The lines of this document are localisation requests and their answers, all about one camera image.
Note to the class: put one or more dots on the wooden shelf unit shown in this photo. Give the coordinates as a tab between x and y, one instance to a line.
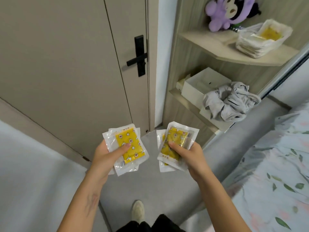
193	57

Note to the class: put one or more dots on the person's left forearm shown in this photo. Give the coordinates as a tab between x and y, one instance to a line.
82	205

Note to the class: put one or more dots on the gray crumpled clothes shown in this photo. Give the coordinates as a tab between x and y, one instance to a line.
229	103

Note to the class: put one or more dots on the person's left hand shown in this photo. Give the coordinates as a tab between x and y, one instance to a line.
101	166

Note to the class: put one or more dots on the white box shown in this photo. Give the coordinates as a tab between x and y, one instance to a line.
193	91

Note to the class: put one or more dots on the purple plush toy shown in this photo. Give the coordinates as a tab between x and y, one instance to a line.
217	12

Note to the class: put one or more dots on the person's left white shoe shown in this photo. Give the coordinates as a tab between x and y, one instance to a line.
138	211

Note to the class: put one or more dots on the person's right forearm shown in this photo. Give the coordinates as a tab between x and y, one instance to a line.
222	205

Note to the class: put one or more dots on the black shorts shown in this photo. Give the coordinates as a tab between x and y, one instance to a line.
164	224

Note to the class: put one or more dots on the person's right hand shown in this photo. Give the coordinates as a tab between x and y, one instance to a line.
195	161

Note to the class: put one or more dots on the bundle of blue white batteries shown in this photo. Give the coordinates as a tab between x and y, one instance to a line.
237	27

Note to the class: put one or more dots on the beige door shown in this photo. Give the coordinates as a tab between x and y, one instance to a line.
60	57
153	70

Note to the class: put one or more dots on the clear plastic container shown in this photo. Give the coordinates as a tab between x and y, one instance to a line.
286	31

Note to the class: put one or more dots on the pile of yellow packets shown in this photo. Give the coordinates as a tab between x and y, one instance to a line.
270	33

